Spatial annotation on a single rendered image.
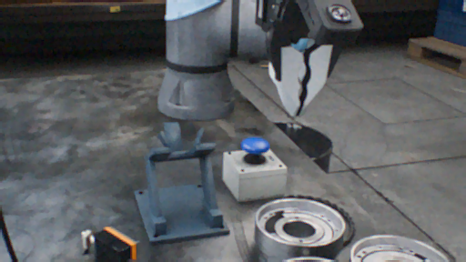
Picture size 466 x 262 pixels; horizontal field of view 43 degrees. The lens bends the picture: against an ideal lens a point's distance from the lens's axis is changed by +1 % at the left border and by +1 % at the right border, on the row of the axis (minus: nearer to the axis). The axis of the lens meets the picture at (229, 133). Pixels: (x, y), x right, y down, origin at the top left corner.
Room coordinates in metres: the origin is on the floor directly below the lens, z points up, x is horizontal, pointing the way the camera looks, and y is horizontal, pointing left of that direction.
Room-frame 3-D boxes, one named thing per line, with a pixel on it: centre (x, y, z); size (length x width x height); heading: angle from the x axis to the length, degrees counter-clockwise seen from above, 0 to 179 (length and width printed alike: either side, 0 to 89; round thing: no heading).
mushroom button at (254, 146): (0.75, -0.04, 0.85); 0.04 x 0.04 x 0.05
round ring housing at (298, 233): (0.60, -0.09, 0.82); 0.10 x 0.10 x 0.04
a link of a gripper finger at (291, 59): (0.67, -0.06, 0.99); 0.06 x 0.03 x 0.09; 19
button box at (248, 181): (0.76, -0.04, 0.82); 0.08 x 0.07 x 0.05; 19
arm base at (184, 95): (1.08, 0.07, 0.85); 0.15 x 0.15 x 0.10
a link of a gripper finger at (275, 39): (0.65, -0.06, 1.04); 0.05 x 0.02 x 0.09; 109
